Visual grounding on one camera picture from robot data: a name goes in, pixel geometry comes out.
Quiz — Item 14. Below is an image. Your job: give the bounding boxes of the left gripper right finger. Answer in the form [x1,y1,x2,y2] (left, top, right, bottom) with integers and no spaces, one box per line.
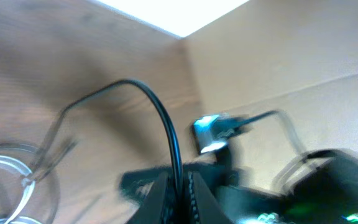
[188,172,232,224]

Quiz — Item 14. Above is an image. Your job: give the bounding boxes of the cardboard box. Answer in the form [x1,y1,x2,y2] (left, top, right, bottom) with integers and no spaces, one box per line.
[178,0,358,194]

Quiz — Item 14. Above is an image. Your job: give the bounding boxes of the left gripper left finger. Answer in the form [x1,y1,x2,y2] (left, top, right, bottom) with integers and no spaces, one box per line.
[129,172,170,224]

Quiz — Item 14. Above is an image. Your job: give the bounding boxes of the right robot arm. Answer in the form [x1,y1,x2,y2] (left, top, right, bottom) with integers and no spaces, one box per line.
[119,149,358,223]

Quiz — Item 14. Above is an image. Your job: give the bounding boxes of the white usb cable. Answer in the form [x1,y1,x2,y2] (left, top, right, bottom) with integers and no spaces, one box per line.
[0,154,37,224]

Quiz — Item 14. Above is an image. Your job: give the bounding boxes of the black usb cable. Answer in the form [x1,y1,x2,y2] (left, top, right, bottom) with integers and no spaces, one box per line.
[0,141,62,224]
[26,78,185,200]

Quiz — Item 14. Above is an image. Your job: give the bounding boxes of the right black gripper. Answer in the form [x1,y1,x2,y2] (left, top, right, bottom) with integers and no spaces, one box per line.
[119,162,244,204]

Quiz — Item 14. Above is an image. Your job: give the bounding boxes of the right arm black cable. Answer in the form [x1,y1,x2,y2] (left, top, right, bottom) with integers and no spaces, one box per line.
[222,109,310,187]

